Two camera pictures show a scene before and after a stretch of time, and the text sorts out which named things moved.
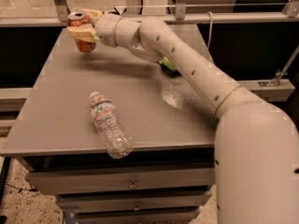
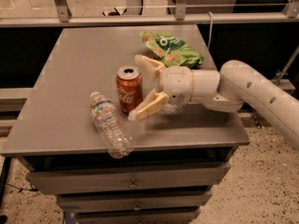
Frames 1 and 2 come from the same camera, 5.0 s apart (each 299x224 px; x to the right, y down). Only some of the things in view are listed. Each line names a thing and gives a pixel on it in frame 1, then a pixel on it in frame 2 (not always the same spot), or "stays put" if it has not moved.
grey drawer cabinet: [170, 176] stays put
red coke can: [80, 19] to [129, 79]
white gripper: [105, 27] to [175, 84]
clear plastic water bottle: [118, 142] stays put
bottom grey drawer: [140, 217] stays put
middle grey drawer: [135, 202] stays put
